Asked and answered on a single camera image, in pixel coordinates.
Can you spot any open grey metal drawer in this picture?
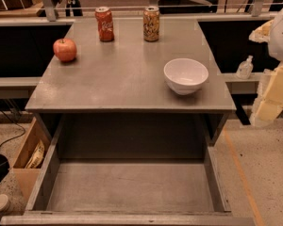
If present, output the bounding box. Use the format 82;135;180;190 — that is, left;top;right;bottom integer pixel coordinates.
1;113;255;226

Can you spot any yellow snack bag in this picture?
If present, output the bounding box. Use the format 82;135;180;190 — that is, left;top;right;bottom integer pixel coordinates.
25;140;45;169

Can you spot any black cable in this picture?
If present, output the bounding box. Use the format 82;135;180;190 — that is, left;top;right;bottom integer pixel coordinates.
0;110;26;153

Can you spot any clear sanitizer bottle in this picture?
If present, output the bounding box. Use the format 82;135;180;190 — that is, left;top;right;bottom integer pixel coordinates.
236;56;253;80

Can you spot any white ceramic bowl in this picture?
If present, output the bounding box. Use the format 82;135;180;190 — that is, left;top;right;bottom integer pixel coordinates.
163;58;208;95

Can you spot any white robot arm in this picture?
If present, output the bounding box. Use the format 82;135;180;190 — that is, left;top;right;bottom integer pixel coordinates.
249;9;283;127

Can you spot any grey side shelf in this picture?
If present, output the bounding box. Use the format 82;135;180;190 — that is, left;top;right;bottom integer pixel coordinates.
224;73;262;94
0;77;40;99

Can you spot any grey side shelf right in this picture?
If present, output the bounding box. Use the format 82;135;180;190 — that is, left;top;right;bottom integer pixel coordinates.
224;73;262;94

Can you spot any red soda can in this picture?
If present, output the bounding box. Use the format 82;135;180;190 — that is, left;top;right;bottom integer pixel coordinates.
95;7;114;41

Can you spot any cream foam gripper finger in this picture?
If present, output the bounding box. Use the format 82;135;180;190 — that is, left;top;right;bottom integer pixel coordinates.
250;62;283;127
249;20;273;43

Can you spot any wooden box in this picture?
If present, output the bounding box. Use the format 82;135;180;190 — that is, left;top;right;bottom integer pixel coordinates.
11;119;50;202

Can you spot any grey side shelf left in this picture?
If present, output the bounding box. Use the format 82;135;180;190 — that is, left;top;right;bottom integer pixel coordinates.
0;77;40;99

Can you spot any orange patterned drink can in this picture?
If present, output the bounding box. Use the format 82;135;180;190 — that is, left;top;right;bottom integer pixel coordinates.
143;6;159;41

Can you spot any white round lid container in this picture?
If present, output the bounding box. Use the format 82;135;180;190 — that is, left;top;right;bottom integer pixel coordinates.
0;194;10;216

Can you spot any red apple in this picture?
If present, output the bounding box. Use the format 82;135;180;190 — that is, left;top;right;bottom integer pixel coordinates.
53;39;77;62

